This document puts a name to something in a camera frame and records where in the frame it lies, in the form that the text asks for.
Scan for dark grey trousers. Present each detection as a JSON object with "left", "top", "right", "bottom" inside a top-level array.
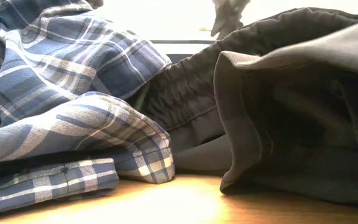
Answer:
[{"left": 126, "top": 7, "right": 358, "bottom": 177}]

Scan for mottled grey garment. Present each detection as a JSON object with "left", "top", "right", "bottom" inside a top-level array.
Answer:
[{"left": 210, "top": 0, "right": 251, "bottom": 40}]

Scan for blue plaid shirt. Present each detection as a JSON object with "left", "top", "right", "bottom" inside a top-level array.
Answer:
[{"left": 0, "top": 0, "right": 176, "bottom": 218}]

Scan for olive grey garment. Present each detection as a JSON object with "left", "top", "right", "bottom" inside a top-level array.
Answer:
[{"left": 213, "top": 15, "right": 358, "bottom": 209}]

